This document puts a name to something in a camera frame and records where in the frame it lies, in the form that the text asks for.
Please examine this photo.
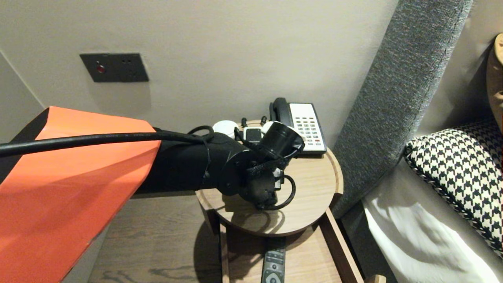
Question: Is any black coiled telephone cord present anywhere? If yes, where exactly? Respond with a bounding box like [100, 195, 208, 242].
[241, 117, 268, 128]

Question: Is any black and white telephone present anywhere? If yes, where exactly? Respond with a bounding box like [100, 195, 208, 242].
[287, 103, 327, 158]

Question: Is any wooden nightstand drawer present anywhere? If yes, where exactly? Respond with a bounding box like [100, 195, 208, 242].
[220, 208, 386, 283]

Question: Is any dark wall switch panel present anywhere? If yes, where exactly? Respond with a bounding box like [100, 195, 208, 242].
[80, 53, 150, 83]

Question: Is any white bed sheet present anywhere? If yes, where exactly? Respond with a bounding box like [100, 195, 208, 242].
[362, 157, 503, 283]

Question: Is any grey fabric headboard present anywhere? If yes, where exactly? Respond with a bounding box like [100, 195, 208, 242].
[332, 0, 472, 219]

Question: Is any black white houndstooth pillow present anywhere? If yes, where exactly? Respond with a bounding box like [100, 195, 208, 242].
[404, 120, 503, 260]

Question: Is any round wooden nightstand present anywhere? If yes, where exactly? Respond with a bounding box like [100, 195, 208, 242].
[195, 120, 343, 237]

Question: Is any braided black wrist cable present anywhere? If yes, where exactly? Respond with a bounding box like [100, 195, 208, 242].
[246, 155, 296, 211]

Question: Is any small white round device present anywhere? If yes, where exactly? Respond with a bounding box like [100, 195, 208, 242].
[213, 120, 239, 136]

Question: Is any black remote grey navigation pad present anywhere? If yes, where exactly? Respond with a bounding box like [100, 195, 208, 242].
[261, 248, 286, 283]

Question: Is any light wooden rounded object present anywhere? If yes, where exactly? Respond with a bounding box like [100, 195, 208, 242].
[486, 33, 503, 136]

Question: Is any dark grey bed base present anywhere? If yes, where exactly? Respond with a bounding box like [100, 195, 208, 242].
[339, 198, 397, 283]

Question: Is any black telephone handset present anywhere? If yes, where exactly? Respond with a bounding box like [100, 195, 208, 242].
[270, 98, 290, 125]

